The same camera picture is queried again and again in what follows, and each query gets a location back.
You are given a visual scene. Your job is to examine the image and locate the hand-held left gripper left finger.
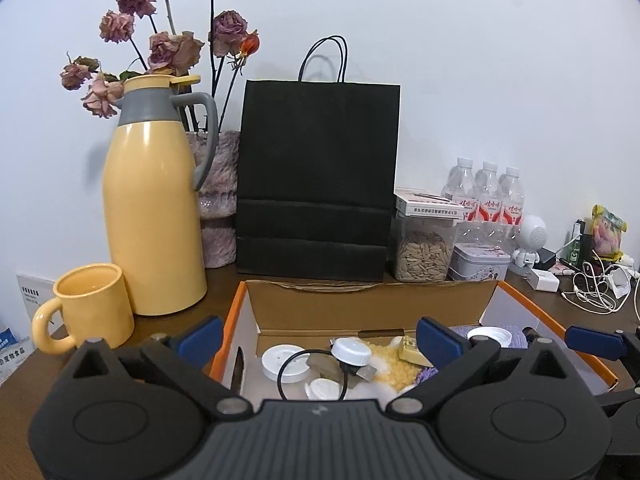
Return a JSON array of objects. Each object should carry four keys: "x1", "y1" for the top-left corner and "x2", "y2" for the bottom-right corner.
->
[{"x1": 67, "y1": 316, "x2": 252, "y2": 417}]

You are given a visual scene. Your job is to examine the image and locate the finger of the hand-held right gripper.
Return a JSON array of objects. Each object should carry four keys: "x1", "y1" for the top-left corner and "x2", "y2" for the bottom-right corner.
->
[{"x1": 565, "y1": 326, "x2": 627, "y2": 361}]

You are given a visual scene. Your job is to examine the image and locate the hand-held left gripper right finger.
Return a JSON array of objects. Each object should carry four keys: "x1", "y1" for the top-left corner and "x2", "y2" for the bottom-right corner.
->
[{"x1": 387, "y1": 316, "x2": 572, "y2": 417}]

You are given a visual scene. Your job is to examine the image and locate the small yellow box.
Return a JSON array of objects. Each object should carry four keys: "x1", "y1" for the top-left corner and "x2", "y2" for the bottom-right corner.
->
[{"x1": 398, "y1": 335, "x2": 433, "y2": 367}]

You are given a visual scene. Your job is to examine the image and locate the white round lid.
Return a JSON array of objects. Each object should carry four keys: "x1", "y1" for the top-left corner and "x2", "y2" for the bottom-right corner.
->
[{"x1": 466, "y1": 327, "x2": 508, "y2": 346}]

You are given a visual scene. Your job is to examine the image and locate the orange-edged cardboard box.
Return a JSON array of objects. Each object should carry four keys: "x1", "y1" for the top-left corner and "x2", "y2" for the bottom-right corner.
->
[{"x1": 209, "y1": 280, "x2": 618, "y2": 403}]

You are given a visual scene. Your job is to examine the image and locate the plastic jar white lid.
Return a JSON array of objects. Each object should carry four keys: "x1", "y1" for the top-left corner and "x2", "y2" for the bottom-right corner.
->
[{"x1": 250, "y1": 344, "x2": 313, "y2": 401}]

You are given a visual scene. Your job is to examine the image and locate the small white-capped bottle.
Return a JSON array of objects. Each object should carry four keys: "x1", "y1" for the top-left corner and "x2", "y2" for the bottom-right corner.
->
[{"x1": 331, "y1": 337, "x2": 372, "y2": 367}]

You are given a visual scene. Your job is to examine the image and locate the black thin cable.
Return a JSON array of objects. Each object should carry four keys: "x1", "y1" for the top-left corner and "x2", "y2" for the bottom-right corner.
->
[{"x1": 276, "y1": 349, "x2": 375, "y2": 402}]

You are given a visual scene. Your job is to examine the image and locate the brown pouch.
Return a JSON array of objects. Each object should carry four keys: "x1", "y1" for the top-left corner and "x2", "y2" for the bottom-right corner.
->
[{"x1": 306, "y1": 352, "x2": 376, "y2": 383}]

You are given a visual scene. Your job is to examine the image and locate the small white cap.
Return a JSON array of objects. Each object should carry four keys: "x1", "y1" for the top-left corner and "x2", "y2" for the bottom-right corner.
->
[{"x1": 304, "y1": 379, "x2": 347, "y2": 402}]

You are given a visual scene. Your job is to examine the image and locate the white charger plug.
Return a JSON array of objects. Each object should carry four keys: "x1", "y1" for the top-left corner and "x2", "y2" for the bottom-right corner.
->
[{"x1": 529, "y1": 267, "x2": 561, "y2": 292}]

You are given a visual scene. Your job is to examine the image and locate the clear seed container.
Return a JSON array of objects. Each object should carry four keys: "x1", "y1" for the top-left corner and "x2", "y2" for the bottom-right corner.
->
[{"x1": 391, "y1": 210, "x2": 457, "y2": 282}]

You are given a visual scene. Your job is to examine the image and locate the grey metal tin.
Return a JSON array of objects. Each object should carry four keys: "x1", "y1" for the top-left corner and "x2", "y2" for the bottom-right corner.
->
[{"x1": 448, "y1": 242, "x2": 512, "y2": 282}]

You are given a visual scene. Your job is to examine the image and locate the small green bottle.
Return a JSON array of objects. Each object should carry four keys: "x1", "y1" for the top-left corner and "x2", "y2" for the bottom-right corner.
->
[{"x1": 567, "y1": 220, "x2": 586, "y2": 267}]

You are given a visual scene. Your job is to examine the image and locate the yellow mug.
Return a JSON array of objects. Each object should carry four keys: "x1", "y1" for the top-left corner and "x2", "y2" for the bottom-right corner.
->
[{"x1": 31, "y1": 262, "x2": 136, "y2": 356}]

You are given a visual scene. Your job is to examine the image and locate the yellow pink snack packet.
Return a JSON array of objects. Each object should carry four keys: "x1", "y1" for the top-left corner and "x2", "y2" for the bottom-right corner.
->
[{"x1": 591, "y1": 204, "x2": 628, "y2": 261}]

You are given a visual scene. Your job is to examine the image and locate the white robot toy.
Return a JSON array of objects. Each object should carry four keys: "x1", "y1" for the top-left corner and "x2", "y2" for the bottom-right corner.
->
[{"x1": 512, "y1": 215, "x2": 549, "y2": 276}]

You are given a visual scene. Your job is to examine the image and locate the white flat box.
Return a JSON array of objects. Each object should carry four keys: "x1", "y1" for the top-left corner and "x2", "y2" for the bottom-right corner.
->
[{"x1": 394, "y1": 187, "x2": 467, "y2": 220}]

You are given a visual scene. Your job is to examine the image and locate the yellow thermos jug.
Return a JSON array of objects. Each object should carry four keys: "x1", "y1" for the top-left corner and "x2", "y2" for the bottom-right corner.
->
[{"x1": 102, "y1": 74, "x2": 219, "y2": 317}]

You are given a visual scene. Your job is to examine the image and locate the pink mottled vase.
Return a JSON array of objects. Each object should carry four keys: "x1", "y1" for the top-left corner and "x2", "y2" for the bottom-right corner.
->
[{"x1": 186, "y1": 130, "x2": 242, "y2": 268}]

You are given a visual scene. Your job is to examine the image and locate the blue white packet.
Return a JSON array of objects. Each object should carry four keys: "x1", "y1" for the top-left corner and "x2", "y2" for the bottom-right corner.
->
[{"x1": 0, "y1": 317, "x2": 33, "y2": 381}]

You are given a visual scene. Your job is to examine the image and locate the black paper bag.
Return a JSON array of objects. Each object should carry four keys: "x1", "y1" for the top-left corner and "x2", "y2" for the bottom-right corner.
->
[{"x1": 235, "y1": 36, "x2": 402, "y2": 283}]

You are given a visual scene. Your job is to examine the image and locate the dried rose bouquet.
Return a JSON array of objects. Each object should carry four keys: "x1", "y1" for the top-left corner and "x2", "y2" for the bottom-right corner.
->
[{"x1": 60, "y1": 0, "x2": 261, "y2": 120}]

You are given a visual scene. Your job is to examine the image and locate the tangled white cables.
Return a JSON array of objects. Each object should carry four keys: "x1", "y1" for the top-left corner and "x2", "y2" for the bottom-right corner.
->
[{"x1": 560, "y1": 260, "x2": 640, "y2": 313}]

